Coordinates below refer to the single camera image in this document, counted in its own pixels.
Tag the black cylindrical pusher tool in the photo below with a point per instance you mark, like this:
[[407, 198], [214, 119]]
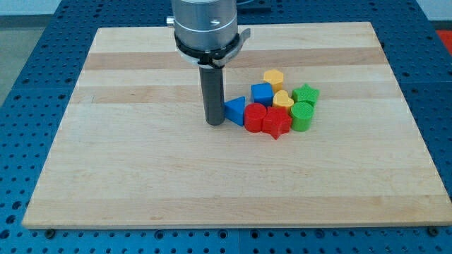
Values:
[[213, 95]]

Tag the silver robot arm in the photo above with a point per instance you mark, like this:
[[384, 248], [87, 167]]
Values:
[[206, 35]]

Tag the blue cube block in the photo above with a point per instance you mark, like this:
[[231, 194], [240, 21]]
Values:
[[262, 93]]

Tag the yellow heart block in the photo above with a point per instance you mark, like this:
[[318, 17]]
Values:
[[281, 99]]

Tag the red star block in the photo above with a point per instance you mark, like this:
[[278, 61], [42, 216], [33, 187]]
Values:
[[276, 122]]

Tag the green star block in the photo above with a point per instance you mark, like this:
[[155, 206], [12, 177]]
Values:
[[307, 94]]

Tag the blue triangle block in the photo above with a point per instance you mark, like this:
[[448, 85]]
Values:
[[234, 110]]

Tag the red cylinder block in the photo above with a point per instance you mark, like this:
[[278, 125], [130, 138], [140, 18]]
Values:
[[253, 117]]

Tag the yellow hexagon block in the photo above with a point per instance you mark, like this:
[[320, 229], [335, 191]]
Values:
[[275, 78]]

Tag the green cylinder block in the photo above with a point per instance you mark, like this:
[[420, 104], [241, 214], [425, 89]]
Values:
[[302, 114]]

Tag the wooden board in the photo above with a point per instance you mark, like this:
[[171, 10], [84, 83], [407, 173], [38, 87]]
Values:
[[133, 149]]

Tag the blue perforated table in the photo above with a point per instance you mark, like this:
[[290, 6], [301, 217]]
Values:
[[36, 103]]

